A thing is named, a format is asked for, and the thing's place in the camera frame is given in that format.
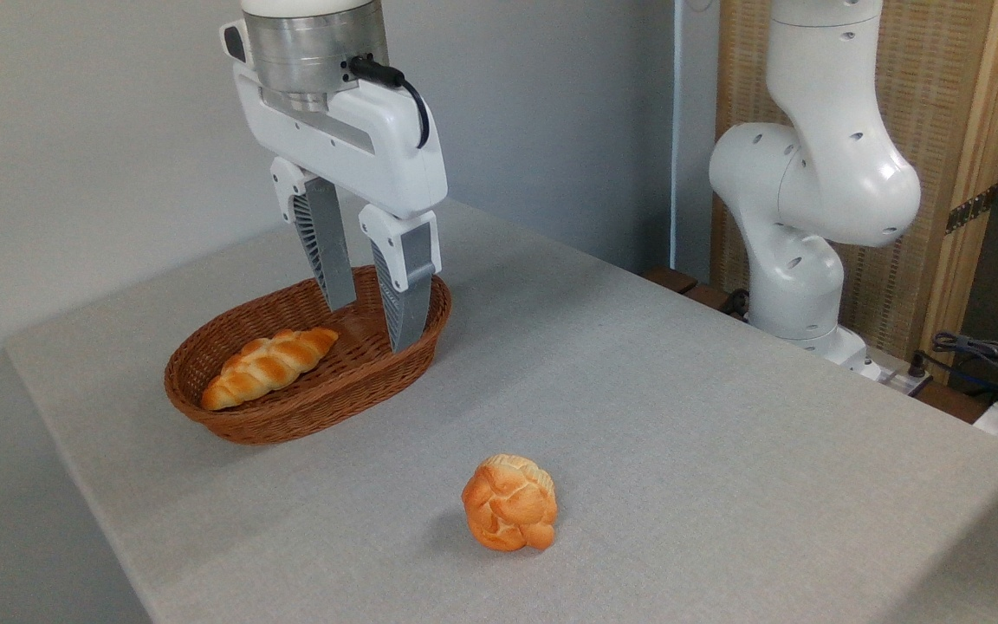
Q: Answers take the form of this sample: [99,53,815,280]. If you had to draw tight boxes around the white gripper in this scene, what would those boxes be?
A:
[220,21,449,354]

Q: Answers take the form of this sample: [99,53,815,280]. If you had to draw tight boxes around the round braided bread bun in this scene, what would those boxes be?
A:
[462,453,559,553]

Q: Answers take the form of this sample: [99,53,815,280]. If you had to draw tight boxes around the long braided bread loaf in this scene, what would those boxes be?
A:
[200,327,340,412]

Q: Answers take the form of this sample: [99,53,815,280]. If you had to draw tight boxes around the brown wicker oval basket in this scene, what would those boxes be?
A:
[163,264,453,446]

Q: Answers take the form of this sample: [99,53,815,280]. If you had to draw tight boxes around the black metal hinge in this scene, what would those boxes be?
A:
[945,184,998,236]

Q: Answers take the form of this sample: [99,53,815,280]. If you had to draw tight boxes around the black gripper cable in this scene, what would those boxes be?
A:
[347,55,431,151]

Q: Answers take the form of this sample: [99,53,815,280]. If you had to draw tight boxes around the white vertical wall conduit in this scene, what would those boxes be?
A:
[670,0,684,271]

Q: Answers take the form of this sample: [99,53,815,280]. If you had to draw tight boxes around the rattan screen with wooden frame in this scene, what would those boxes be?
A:
[710,0,998,382]

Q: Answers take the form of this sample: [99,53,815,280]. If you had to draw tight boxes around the grey bundled cable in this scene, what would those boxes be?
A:
[930,330,998,393]

